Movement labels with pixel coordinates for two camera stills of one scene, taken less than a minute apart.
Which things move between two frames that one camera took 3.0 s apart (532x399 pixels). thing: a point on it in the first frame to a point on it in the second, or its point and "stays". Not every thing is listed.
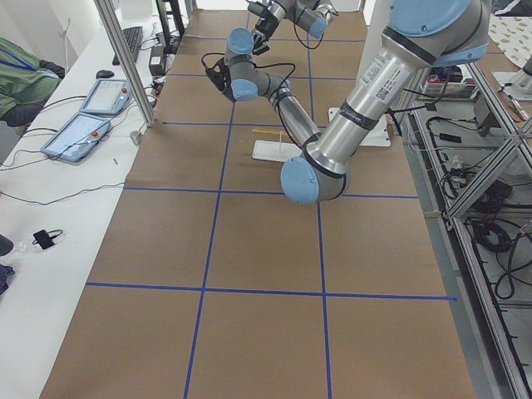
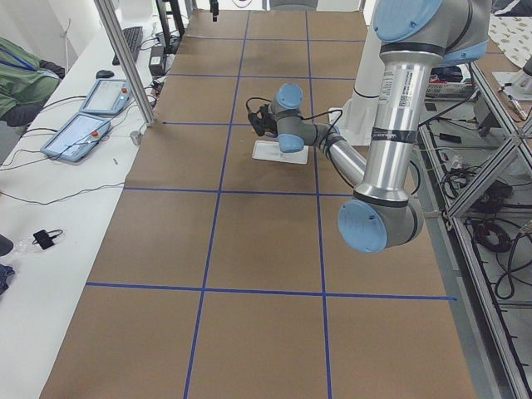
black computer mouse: x=104 y=74 stays
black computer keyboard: x=133 y=36 stays
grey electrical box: x=157 y=61 stays
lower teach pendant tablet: x=76 y=137 stays
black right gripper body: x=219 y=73 to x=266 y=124
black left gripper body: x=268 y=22 to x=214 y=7
